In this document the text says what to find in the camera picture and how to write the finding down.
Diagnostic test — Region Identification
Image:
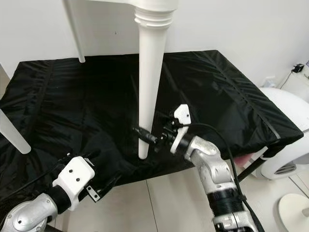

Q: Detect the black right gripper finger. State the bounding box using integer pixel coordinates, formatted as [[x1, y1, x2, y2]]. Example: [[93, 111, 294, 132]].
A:
[[133, 126, 162, 145]]

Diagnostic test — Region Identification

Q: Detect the white plastic table leg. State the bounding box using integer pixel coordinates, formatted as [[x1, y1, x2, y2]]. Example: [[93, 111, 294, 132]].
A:
[[63, 0, 86, 64], [0, 109, 32, 155], [133, 7, 177, 160]]

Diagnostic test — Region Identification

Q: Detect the pink plastic stool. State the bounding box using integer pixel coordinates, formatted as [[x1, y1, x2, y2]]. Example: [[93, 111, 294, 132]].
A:
[[234, 155, 256, 167]]

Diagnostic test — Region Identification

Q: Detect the white dome appliance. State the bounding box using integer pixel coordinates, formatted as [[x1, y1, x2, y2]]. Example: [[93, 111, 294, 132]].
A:
[[256, 87, 309, 180]]

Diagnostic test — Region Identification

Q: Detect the white square cabinet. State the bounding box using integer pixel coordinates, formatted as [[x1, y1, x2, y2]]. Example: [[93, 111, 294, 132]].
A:
[[287, 68, 309, 92]]

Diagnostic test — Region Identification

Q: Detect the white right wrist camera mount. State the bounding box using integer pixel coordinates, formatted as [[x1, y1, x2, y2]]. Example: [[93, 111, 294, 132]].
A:
[[171, 104, 191, 154]]

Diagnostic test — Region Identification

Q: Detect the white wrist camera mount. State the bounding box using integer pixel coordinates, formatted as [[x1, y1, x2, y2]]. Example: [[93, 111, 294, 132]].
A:
[[171, 104, 191, 154], [51, 156, 96, 211]]

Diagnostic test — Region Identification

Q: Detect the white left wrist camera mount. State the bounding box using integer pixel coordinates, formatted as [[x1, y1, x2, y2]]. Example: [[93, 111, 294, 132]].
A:
[[51, 156, 96, 211]]

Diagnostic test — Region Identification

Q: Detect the white pedestal fan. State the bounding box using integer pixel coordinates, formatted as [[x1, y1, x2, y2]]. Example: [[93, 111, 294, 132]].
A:
[[278, 193, 309, 232]]

